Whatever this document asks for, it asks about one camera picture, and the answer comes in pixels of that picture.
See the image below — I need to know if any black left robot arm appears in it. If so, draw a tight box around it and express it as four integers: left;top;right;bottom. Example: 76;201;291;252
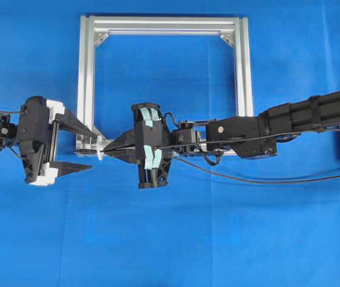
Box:
0;96;96;187

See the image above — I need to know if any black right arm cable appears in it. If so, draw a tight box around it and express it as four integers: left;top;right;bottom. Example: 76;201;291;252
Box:
174;157;340;184

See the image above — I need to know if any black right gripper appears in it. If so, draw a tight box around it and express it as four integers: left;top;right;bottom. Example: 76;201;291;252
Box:
104;103;172;189

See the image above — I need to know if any aluminium extrusion frame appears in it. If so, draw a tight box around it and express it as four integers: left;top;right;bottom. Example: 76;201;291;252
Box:
76;16;254;156

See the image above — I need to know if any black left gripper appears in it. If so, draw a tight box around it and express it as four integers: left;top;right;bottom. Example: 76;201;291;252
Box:
17;96;97;187

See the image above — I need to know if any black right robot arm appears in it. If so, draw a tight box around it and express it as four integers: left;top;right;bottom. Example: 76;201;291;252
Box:
103;91;340;188

